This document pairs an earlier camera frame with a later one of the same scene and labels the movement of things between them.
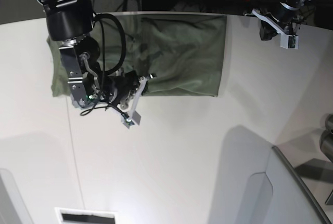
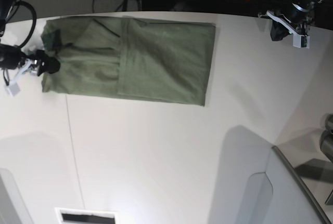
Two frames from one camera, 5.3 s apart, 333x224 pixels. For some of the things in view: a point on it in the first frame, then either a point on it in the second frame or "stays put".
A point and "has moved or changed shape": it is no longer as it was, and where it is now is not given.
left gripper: [128, 87] to [46, 64]
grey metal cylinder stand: [326, 140] stays put
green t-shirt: [181, 54] has moved or changed shape
